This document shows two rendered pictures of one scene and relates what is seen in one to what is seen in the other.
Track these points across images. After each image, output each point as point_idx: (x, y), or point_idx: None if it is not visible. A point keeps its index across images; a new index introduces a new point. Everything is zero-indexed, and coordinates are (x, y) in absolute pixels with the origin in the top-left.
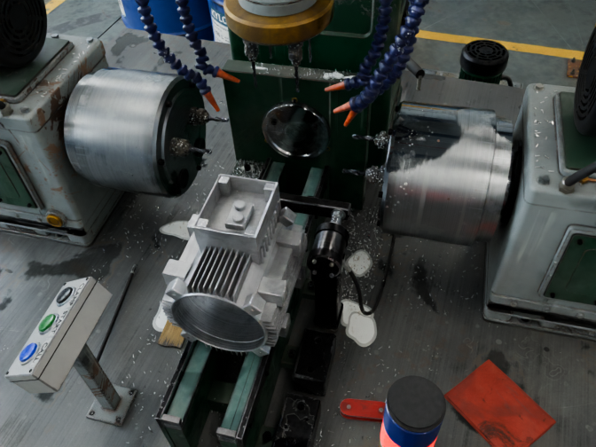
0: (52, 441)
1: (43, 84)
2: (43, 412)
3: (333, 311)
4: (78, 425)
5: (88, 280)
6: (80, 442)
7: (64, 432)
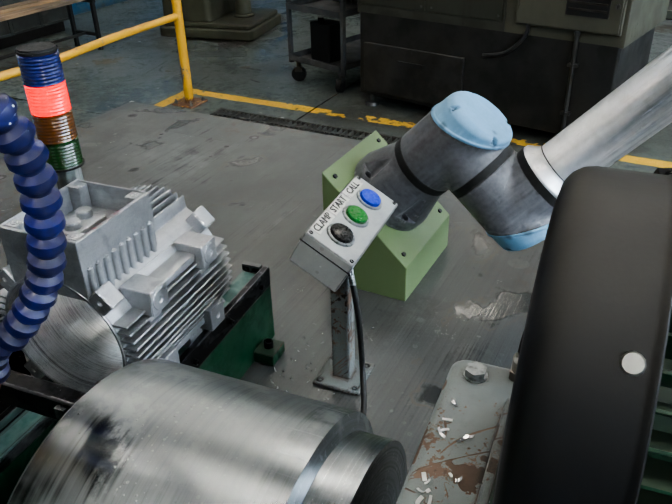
0: (409, 351)
1: (464, 470)
2: (430, 375)
3: None
4: (382, 361)
5: (308, 229)
6: (376, 347)
7: (397, 356)
